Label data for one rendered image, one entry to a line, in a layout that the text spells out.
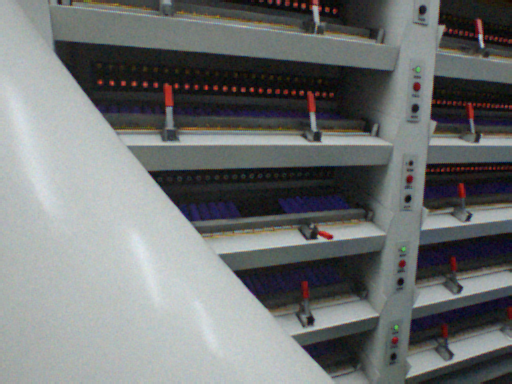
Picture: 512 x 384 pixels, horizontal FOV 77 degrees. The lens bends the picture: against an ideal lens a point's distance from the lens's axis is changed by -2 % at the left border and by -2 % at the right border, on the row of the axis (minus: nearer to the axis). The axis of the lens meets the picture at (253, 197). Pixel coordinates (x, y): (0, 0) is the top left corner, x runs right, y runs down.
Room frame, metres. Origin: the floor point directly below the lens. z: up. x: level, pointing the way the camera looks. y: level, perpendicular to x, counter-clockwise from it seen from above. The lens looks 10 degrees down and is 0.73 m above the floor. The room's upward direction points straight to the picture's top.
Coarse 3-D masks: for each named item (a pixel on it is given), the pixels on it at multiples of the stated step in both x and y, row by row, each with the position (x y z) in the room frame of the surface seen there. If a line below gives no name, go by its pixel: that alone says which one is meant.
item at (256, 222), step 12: (264, 216) 0.65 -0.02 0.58; (276, 216) 0.65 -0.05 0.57; (288, 216) 0.66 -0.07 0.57; (300, 216) 0.67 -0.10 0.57; (312, 216) 0.67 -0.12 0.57; (324, 216) 0.68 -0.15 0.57; (336, 216) 0.69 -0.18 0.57; (348, 216) 0.70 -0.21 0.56; (360, 216) 0.72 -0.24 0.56; (204, 228) 0.60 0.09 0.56; (216, 228) 0.60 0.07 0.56; (228, 228) 0.61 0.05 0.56; (240, 228) 0.62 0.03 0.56; (252, 228) 0.63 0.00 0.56
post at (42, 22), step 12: (24, 0) 0.47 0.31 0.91; (36, 0) 0.47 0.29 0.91; (24, 12) 0.47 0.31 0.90; (36, 12) 0.47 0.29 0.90; (48, 12) 0.48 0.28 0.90; (36, 24) 0.47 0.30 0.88; (48, 24) 0.48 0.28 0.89; (48, 36) 0.48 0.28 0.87; (60, 48) 0.53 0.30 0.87; (72, 48) 0.65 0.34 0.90; (60, 60) 0.53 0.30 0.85; (72, 60) 0.64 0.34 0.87; (72, 72) 0.63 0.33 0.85
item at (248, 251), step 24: (168, 192) 0.70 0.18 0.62; (360, 192) 0.77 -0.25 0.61; (384, 216) 0.69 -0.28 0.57; (216, 240) 0.59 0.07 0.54; (240, 240) 0.60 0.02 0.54; (264, 240) 0.61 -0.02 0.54; (288, 240) 0.62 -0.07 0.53; (312, 240) 0.63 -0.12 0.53; (336, 240) 0.64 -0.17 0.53; (360, 240) 0.66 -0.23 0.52; (384, 240) 0.69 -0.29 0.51; (240, 264) 0.58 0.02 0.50; (264, 264) 0.60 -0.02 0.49
